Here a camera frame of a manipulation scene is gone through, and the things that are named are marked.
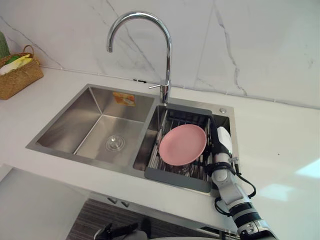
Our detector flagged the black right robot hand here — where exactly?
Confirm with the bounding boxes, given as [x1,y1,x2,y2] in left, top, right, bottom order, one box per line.
[208,117,235,158]

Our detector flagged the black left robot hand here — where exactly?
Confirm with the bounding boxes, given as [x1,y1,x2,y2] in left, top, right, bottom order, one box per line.
[93,218,152,240]

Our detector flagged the clear glass cup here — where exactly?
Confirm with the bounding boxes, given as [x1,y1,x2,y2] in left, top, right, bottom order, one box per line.
[164,163,194,176]

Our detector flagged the orange sink sticker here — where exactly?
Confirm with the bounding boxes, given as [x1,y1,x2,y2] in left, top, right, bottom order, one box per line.
[112,91,137,107]

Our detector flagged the stainless steel double sink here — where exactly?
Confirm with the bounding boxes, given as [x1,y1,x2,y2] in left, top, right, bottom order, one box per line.
[25,83,239,195]

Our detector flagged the pink plate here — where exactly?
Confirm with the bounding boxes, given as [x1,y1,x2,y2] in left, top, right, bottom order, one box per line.
[158,124,208,167]

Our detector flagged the round steel drain strainer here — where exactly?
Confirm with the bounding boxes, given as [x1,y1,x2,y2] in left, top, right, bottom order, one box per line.
[105,134,126,152]

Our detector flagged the chrome gooseneck faucet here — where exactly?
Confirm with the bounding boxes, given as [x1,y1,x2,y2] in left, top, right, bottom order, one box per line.
[106,11,174,106]

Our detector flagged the woven wicker basket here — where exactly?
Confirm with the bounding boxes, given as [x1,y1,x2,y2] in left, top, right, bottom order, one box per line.
[0,44,45,101]

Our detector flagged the green cactus decoration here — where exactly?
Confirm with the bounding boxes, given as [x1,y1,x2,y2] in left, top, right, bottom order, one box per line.
[0,31,11,60]

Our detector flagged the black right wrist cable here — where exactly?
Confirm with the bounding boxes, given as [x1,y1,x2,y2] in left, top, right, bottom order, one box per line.
[231,156,258,200]

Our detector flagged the grey wire dish rack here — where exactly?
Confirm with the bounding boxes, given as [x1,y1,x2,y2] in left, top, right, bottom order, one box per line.
[144,104,214,194]

